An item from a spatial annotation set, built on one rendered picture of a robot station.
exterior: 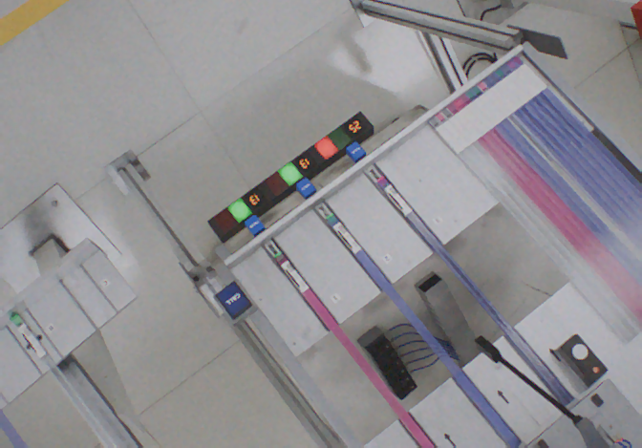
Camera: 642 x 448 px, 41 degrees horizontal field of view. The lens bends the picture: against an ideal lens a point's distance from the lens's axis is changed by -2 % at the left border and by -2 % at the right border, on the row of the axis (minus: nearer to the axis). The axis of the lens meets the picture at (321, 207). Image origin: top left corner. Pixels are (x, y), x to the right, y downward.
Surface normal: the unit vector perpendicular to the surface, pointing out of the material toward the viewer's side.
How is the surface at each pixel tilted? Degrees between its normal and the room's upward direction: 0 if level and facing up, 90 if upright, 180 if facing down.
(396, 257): 48
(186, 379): 0
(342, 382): 0
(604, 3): 90
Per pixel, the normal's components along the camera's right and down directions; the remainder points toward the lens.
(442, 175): -0.07, -0.34
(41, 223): 0.40, 0.32
